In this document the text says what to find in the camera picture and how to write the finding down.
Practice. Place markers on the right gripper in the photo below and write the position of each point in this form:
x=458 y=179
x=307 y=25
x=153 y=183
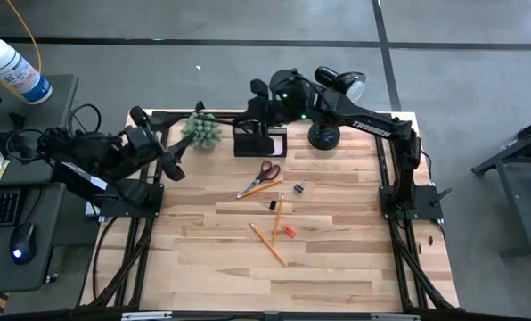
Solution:
x=258 y=111

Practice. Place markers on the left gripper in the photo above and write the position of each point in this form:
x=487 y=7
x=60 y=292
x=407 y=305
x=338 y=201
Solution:
x=143 y=142

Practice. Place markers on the yellow pencil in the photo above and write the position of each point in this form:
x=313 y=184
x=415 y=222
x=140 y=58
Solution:
x=267 y=244
x=278 y=218
x=265 y=186

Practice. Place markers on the black binder clip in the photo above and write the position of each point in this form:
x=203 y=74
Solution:
x=272 y=205
x=298 y=188

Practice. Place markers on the orange eraser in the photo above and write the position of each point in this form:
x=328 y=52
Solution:
x=289 y=231

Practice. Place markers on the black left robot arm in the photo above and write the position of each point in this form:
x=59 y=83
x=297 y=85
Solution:
x=92 y=156

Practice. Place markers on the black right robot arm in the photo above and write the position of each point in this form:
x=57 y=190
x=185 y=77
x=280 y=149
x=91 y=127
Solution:
x=372 y=127

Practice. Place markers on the black mesh desk organizer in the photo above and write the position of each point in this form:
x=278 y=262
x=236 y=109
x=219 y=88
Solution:
x=247 y=149

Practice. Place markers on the green succulent in patterned pot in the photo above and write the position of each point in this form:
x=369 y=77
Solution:
x=201 y=134

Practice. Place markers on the black desk lamp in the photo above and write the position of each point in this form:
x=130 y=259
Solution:
x=324 y=137

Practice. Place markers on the white box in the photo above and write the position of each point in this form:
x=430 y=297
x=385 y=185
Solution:
x=92 y=208

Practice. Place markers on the white wipes canister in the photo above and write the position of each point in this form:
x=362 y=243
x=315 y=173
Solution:
x=11 y=69

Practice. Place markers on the black computer mouse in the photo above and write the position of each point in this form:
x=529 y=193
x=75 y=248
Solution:
x=22 y=243

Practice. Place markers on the grey metal table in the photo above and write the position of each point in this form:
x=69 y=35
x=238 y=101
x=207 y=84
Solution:
x=511 y=196

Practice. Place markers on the black aluminium table frame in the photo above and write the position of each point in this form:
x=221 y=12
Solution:
x=158 y=118

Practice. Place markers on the black desk mount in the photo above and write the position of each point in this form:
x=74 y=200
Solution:
x=17 y=121

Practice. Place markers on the silver bracket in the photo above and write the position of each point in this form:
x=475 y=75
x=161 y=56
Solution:
x=394 y=317
x=145 y=316

